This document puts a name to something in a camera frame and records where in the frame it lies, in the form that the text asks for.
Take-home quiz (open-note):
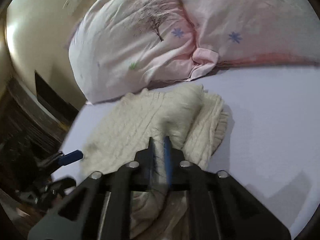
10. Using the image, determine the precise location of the beige cable knit sweater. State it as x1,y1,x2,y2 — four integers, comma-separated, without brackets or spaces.
81,84,228,239

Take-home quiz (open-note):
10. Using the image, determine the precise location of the wooden nightstand with clutter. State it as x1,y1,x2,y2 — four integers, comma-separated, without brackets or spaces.
1,73,79,160

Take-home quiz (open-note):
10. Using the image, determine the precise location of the lavender bed sheet mattress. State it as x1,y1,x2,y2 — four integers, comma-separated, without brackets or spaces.
51,64,320,238

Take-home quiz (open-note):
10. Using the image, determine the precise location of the left pink floral pillow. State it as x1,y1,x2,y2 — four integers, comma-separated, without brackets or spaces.
68,0,219,103

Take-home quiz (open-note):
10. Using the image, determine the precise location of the pink floral pillow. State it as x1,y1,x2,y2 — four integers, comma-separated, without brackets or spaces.
181,0,319,66
68,0,219,103

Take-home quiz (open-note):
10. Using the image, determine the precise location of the right pink floral pillow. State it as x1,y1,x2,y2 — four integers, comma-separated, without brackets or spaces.
181,0,319,66

